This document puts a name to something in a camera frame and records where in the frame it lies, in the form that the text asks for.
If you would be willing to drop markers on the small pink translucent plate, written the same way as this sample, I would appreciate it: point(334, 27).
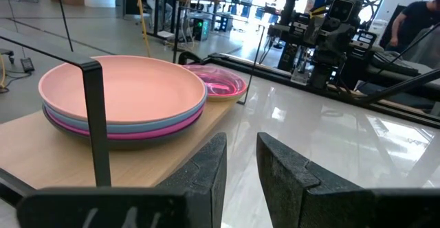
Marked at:
point(220, 82)

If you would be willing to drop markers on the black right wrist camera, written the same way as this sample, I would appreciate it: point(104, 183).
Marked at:
point(341, 10)

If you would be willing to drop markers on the large dark grey plate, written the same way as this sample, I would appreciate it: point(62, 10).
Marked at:
point(148, 143)

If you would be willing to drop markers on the large magenta plate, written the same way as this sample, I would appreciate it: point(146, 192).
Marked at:
point(148, 135)

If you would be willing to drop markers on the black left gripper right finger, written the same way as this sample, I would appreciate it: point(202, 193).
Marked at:
point(292, 193)

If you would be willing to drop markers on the large salmon plate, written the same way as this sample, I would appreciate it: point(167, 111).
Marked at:
point(130, 87)

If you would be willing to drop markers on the orange translucent cup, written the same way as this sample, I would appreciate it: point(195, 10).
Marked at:
point(223, 98)

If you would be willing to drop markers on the black power adapter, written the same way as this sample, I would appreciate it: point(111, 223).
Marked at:
point(27, 64)

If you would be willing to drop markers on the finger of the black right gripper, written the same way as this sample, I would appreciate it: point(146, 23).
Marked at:
point(339, 40)
point(324, 39)

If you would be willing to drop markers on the black metal rig frame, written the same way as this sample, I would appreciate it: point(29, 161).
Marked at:
point(261, 73)

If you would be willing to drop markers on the computer tower with green lights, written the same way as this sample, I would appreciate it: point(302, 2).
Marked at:
point(202, 29)

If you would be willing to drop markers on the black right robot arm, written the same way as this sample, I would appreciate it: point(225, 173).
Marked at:
point(323, 73)

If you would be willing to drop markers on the wooden shelf with black frame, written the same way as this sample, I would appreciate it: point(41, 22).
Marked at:
point(41, 152)

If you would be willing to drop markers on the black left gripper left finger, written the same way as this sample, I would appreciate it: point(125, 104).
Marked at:
point(199, 187)

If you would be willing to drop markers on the large blue plate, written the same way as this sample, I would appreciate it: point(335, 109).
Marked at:
point(148, 127)

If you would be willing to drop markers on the person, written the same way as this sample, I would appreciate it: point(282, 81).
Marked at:
point(419, 15)

